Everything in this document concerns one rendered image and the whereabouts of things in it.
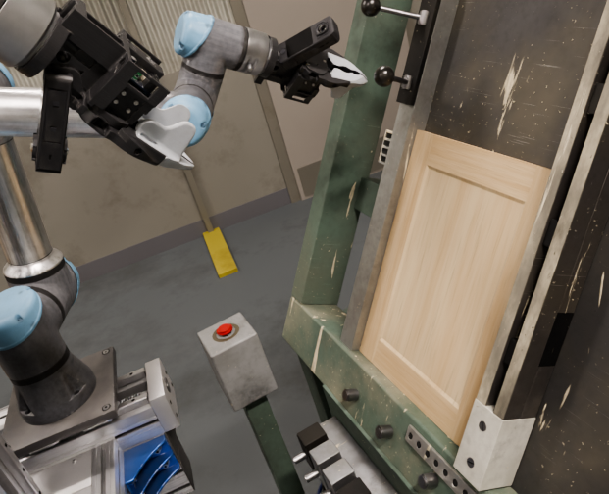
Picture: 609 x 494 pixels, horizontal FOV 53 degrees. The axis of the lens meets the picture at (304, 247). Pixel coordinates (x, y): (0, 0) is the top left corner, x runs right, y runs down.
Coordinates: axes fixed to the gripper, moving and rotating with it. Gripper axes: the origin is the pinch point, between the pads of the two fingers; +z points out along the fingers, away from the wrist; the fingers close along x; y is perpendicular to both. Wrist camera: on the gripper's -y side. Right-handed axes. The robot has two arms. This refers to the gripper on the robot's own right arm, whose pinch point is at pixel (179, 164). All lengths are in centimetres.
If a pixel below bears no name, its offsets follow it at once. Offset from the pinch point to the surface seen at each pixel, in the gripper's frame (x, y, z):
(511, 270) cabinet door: -6, 20, 51
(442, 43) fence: 38, 36, 42
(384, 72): 31, 24, 33
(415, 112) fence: 33, 24, 46
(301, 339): 28, -31, 75
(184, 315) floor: 166, -141, 169
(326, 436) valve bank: 2, -33, 74
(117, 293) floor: 217, -186, 164
